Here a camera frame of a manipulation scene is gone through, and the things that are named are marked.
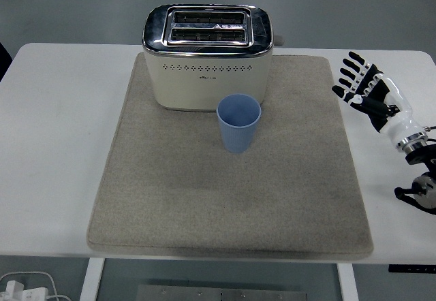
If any grey metal plate with screws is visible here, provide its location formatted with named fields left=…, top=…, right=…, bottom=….
left=136, top=283, right=309, bottom=301

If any black table control panel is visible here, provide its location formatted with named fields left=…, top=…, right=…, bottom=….
left=389, top=264, right=436, bottom=274

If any white power strip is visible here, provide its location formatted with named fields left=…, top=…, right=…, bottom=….
left=0, top=279, right=50, bottom=301

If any white table leg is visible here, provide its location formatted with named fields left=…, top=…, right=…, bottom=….
left=78, top=257, right=106, bottom=301
left=335, top=263, right=358, bottom=301

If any beige fabric table mat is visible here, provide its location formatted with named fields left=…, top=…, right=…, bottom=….
left=87, top=52, right=375, bottom=257

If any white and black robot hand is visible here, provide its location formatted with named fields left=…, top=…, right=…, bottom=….
left=332, top=51, right=426, bottom=146

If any blue ribbed plastic cup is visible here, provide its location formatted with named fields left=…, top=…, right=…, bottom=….
left=216, top=93, right=262, bottom=154

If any cream and chrome toaster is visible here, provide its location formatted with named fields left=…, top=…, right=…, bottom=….
left=142, top=3, right=284, bottom=113

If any person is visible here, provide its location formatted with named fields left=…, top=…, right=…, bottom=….
left=0, top=41, right=13, bottom=82

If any white power cable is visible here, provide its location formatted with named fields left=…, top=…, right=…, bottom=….
left=0, top=271, right=72, bottom=301

